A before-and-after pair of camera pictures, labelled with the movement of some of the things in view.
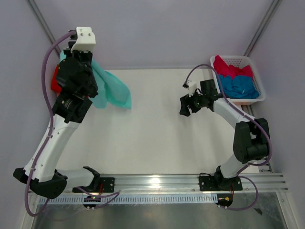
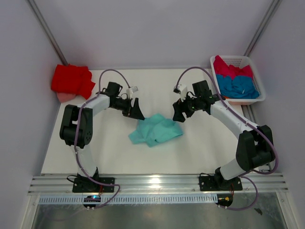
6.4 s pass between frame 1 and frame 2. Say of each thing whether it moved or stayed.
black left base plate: stayed
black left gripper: moved
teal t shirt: moved
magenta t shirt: stayed
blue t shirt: stayed
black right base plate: stayed
